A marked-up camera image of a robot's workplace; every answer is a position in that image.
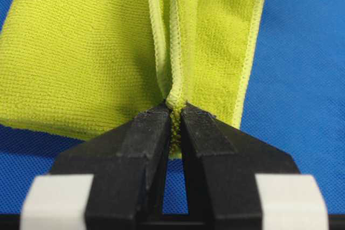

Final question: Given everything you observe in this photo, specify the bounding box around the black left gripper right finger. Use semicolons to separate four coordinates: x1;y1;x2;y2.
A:
181;104;299;229

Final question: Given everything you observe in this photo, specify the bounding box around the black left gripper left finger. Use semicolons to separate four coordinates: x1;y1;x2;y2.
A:
50;104;171;229

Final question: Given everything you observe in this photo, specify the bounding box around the yellow microfiber towel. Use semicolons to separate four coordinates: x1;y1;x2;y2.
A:
1;0;264;157

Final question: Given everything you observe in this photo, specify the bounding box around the blue table cloth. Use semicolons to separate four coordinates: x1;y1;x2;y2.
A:
1;0;344;214

